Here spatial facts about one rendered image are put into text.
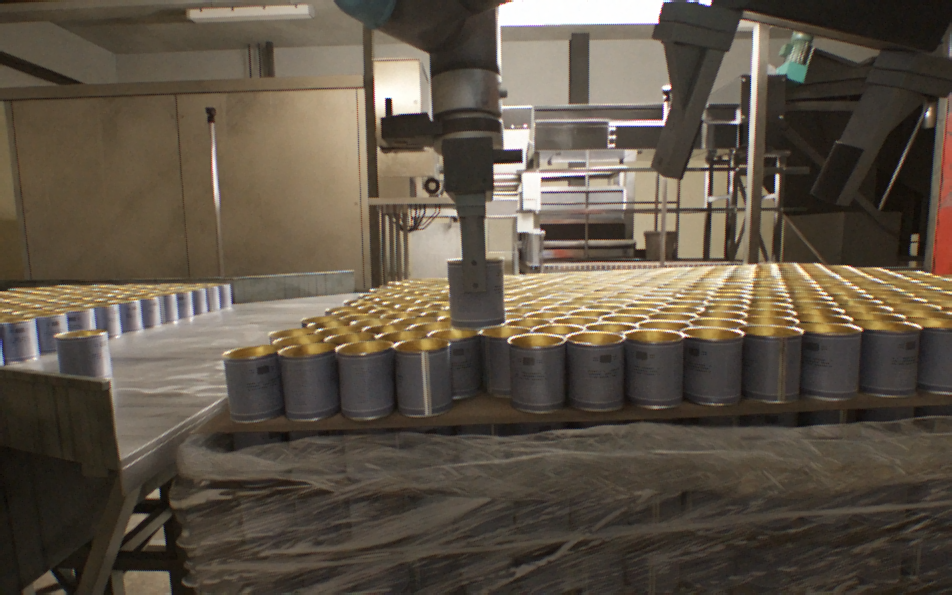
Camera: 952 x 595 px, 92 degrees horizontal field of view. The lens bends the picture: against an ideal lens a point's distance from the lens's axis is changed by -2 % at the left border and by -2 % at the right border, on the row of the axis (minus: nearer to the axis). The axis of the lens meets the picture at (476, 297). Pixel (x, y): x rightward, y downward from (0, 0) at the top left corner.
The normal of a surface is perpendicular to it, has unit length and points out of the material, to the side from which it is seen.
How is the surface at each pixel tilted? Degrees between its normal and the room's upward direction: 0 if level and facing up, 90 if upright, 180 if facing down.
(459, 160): 90
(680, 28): 114
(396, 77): 90
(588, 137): 90
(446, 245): 90
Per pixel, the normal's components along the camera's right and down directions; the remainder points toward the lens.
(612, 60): -0.02, 0.12
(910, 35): 0.07, 0.51
